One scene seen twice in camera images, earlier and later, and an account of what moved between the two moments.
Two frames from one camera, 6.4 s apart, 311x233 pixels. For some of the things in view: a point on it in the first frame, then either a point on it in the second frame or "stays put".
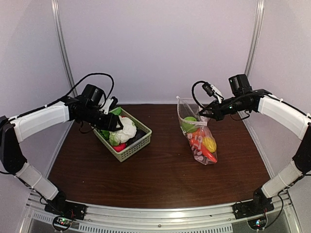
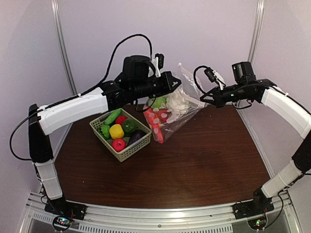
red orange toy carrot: [210, 155] → [155, 119]
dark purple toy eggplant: [139, 134] stays put
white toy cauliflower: [128, 131] → [176, 102]
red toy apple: [119, 147] stays put
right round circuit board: [257, 224] stays put
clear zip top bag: [194, 126] → [166, 113]
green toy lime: [189, 124] → [158, 102]
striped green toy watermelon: [106, 133] stays put
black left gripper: [110, 124] → [167, 86]
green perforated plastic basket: [132, 148] stays put
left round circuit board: [61, 223] stays put
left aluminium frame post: [56, 8] stays put
